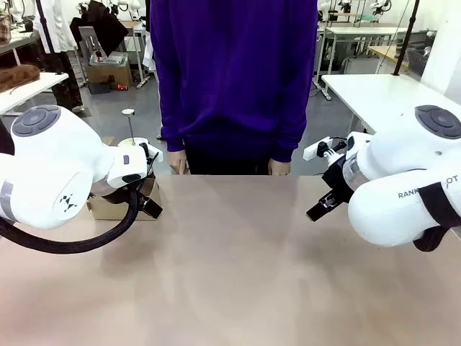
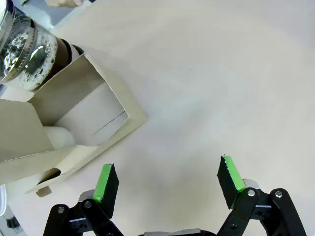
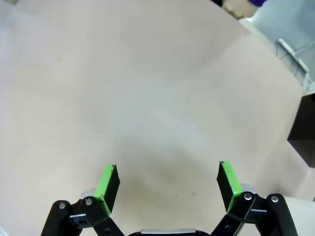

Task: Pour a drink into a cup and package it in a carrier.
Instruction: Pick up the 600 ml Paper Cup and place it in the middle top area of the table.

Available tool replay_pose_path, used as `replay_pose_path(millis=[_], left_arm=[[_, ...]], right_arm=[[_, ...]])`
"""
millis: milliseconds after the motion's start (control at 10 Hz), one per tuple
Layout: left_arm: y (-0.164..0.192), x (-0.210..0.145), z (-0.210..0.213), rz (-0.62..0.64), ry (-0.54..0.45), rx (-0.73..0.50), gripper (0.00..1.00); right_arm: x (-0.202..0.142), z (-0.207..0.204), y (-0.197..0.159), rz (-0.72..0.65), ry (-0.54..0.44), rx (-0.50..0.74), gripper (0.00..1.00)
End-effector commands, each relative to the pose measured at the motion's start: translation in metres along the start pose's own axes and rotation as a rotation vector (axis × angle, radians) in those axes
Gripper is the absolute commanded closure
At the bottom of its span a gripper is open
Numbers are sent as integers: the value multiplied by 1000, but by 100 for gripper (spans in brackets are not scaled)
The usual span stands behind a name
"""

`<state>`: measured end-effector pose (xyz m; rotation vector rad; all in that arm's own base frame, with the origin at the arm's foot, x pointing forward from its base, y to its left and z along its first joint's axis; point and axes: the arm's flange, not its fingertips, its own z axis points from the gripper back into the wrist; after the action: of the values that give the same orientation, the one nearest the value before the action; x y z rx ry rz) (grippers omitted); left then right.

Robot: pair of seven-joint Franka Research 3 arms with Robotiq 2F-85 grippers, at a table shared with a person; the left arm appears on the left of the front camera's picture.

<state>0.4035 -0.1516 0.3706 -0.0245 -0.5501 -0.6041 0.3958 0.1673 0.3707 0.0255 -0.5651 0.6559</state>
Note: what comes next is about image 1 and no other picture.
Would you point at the person in white coat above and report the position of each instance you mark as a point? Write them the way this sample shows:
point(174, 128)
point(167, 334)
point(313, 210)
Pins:
point(57, 43)

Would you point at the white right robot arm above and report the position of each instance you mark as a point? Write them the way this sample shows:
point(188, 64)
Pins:
point(389, 162)

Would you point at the grey flat case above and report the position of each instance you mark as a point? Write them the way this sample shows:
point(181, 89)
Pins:
point(108, 58)

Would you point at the person in purple sweater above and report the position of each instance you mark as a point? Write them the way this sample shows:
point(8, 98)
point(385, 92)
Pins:
point(230, 72)

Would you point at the brown cardboard cup carrier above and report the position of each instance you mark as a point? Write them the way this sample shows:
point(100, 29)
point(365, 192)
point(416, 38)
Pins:
point(108, 212)

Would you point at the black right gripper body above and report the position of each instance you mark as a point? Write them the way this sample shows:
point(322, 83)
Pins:
point(336, 176)

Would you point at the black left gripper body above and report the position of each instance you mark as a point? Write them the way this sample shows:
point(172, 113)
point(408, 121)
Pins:
point(109, 192)

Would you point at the large white table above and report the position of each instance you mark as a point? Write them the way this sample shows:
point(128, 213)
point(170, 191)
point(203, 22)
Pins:
point(378, 93)

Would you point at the cardboard box on floor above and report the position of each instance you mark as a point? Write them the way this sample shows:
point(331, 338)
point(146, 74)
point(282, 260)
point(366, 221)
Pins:
point(108, 75)

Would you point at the brown fur bundle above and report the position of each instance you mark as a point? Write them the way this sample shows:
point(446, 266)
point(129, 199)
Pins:
point(18, 75)

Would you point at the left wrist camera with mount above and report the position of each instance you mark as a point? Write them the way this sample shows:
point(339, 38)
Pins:
point(151, 155)

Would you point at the person's right hand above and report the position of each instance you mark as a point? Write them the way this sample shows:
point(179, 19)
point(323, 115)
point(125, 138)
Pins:
point(177, 163)

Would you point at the black pole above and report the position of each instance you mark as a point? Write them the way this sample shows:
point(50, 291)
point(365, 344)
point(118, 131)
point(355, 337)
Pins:
point(405, 36)

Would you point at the person's left hand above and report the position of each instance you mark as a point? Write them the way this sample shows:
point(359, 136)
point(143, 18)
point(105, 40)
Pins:
point(279, 168)

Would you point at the black jacket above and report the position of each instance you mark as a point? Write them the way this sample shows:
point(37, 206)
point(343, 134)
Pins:
point(101, 25)

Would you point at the round-topped metal stand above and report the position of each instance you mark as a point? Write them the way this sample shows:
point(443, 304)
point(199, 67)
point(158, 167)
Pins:
point(129, 126)

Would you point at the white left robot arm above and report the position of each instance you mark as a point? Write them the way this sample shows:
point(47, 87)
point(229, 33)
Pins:
point(47, 162)

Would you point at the grey framed workbench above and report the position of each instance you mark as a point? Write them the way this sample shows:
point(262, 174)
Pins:
point(360, 34)

